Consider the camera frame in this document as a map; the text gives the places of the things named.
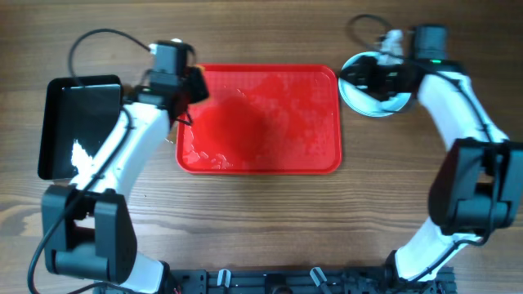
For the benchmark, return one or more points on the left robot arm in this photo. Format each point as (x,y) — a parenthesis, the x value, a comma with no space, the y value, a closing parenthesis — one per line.
(87,228)

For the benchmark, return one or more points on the black water basin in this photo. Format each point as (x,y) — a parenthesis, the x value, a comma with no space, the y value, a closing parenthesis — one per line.
(77,120)

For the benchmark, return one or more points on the red plastic tray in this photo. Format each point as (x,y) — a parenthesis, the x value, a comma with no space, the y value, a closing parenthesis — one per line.
(264,119)

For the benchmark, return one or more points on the light blue plate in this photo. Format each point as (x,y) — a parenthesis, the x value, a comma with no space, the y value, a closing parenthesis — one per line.
(366,104)

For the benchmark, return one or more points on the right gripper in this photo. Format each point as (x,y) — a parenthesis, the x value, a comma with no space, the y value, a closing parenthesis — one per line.
(361,80)

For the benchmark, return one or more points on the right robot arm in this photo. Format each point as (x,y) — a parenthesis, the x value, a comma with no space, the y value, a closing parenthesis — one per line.
(479,185)

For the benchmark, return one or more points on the orange green sponge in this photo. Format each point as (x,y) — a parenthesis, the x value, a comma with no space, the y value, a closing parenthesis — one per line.
(200,68)

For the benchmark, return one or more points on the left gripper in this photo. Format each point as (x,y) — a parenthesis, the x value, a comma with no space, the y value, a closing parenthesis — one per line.
(198,79)

